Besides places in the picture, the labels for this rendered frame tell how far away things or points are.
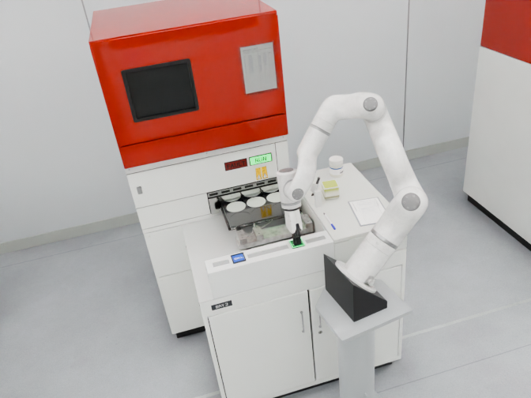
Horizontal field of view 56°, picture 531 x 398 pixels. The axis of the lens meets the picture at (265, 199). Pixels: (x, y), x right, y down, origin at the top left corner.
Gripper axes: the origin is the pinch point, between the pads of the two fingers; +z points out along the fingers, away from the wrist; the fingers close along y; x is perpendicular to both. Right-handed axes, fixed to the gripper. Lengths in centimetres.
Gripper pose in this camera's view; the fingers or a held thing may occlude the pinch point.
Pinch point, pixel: (296, 240)
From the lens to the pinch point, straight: 215.8
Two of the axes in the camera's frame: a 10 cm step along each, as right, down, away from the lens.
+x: 9.6, -2.2, 1.7
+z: 1.6, 9.3, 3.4
